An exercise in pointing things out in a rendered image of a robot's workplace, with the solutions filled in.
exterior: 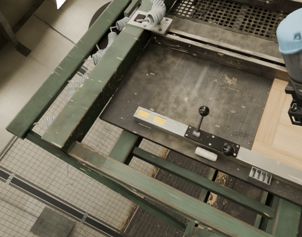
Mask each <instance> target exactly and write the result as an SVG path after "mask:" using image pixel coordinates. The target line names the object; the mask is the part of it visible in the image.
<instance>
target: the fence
mask: <svg viewBox="0 0 302 237"><path fill-rule="evenodd" d="M140 109H141V110H143V111H146V112H148V113H150V116H149V117H148V119H145V118H142V117H140V116H138V115H137V113H138V112H139V110H140ZM155 115H156V116H158V117H161V118H163V119H166V122H165V123H164V125H163V126H162V125H160V124H157V123H155V122H152V120H153V118H154V117H155ZM133 116H134V120H135V121H137V122H140V123H142V124H145V125H147V126H150V127H152V128H154V129H157V130H159V131H161V132H164V133H166V134H168V135H171V136H173V137H176V138H178V139H180V140H183V141H185V142H188V143H190V144H193V145H195V146H197V147H201V148H203V149H205V150H208V151H210V152H213V153H215V154H217V155H219V156H221V157H224V158H226V159H229V160H231V161H233V162H236V163H238V164H241V165H243V166H246V167H248V168H251V167H252V166H253V167H255V168H258V169H260V170H262V171H265V172H267V173H270V174H272V178H274V179H277V180H279V181H281V182H284V183H286V184H289V185H291V186H294V187H296V188H298V189H301V190H302V171H301V170H299V169H296V168H294V167H291V166H288V165H286V164H283V163H281V162H278V161H276V160H273V159H271V158H268V157H266V156H263V155H261V154H258V153H256V152H253V151H251V150H248V149H245V148H243V147H240V148H239V151H238V154H237V157H236V158H235V157H232V156H226V155H224V154H223V152H220V151H218V150H215V149H213V148H210V147H208V146H205V145H203V144H201V143H199V142H196V141H194V140H191V139H189V138H186V137H184V134H185V132H186V130H187V128H188V126H187V125H185V124H182V123H180V122H177V121H175V120H172V119H170V118H167V117H164V116H162V115H159V114H157V113H155V112H152V111H149V110H147V109H144V108H142V107H138V109H137V110H136V112H135V114H134V115H133Z"/></svg>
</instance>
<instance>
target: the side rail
mask: <svg viewBox="0 0 302 237"><path fill-rule="evenodd" d="M67 154H68V155H70V156H72V157H73V158H75V159H76V162H78V163H80V164H81V165H83V166H85V167H87V168H89V169H91V170H93V171H95V172H97V173H99V174H101V175H103V176H105V177H107V178H109V179H111V180H113V181H115V182H116V183H118V184H120V185H122V186H124V187H126V188H128V189H130V190H132V191H134V192H136V193H138V194H140V195H142V196H144V197H146V198H148V199H149V200H151V201H153V202H155V203H157V204H159V205H161V206H163V207H165V208H167V209H169V210H171V211H173V212H175V213H177V214H179V215H181V216H183V217H184V218H186V219H188V220H190V221H192V222H194V223H196V224H198V225H200V226H202V227H204V228H206V229H208V230H210V231H212V232H214V233H216V234H218V235H220V236H222V237H275V236H273V235H271V234H269V233H267V232H265V231H263V230H261V229H259V228H256V227H254V226H252V225H250V224H248V223H246V222H244V221H242V220H240V219H238V218H236V217H234V216H232V215H229V214H227V213H225V212H223V211H221V210H219V209H217V208H215V207H213V206H211V205H209V204H207V203H205V202H202V201H200V200H198V199H196V198H194V197H192V196H190V195H188V194H186V193H184V192H182V191H180V190H177V189H175V188H173V187H171V186H169V185H167V184H165V183H163V182H161V181H159V180H157V179H155V178H153V177H151V176H148V175H146V174H144V173H142V172H140V171H138V170H136V169H134V168H132V167H130V166H128V165H126V164H123V163H121V162H119V161H117V160H115V159H113V158H111V157H109V156H107V155H105V154H103V153H101V152H99V151H96V150H95V149H92V148H90V147H88V146H86V145H84V144H82V143H80V142H78V141H75V143H74V145H73V146H72V148H71V149H70V151H69V152H68V153H67Z"/></svg>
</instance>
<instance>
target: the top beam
mask: <svg viewBox="0 0 302 237"><path fill-rule="evenodd" d="M162 1H164V2H163V3H164V4H165V7H166V13H165V16H166V14H167V13H168V11H169V10H170V8H171V7H172V5H173V4H174V2H175V1H176V0H162ZM152 5H153V3H152V2H150V0H144V2H143V3H142V4H141V6H140V7H139V8H138V10H139V11H143V12H147V13H148V12H149V11H151V9H152ZM165 16H164V17H165ZM150 38H151V31H150V30H147V29H143V28H139V27H136V26H132V25H129V24H128V23H127V24H126V26H125V27H124V28H123V30H122V31H121V32H120V34H119V35H118V36H117V38H116V39H115V40H114V41H113V43H112V44H111V45H110V47H109V48H108V49H107V51H106V52H105V53H104V55H103V56H102V57H101V59H100V60H99V61H98V63H97V64H96V65H95V67H94V68H93V69H92V71H91V72H90V73H89V75H88V76H87V77H86V78H85V80H84V81H83V82H82V84H81V85H80V87H79V88H78V89H77V91H76V92H75V93H74V95H73V96H72V97H71V99H70V100H69V101H68V103H67V104H66V105H65V106H64V108H63V109H62V110H61V112H60V113H59V114H58V116H57V117H56V118H55V120H54V121H53V122H52V124H51V125H50V126H49V128H48V129H47V130H46V132H45V133H44V134H43V136H42V137H41V139H42V141H43V142H44V143H46V144H47V145H48V146H49V147H51V148H52V149H54V150H56V151H58V152H60V153H62V154H64V155H66V156H68V157H71V156H70V155H68V154H67V151H68V149H69V148H70V146H71V145H72V143H73V142H74V141H76V140H78V141H79V142H80V143H81V142H82V140H83V139H84V137H85V136H86V134H87V133H88V131H89V130H90V128H91V126H92V125H93V124H94V122H95V121H96V119H97V118H98V116H99V115H100V113H101V112H102V110H103V109H104V107H105V106H106V104H107V103H108V101H109V100H110V98H111V97H112V95H113V94H114V92H115V91H116V89H117V88H118V86H119V85H120V83H121V82H122V80H123V79H124V77H125V76H126V74H127V73H128V71H129V70H130V68H131V67H132V65H133V64H134V62H135V61H136V59H137V58H138V56H139V55H140V53H141V52H142V50H143V49H144V47H145V46H146V44H147V43H148V41H149V40H150Z"/></svg>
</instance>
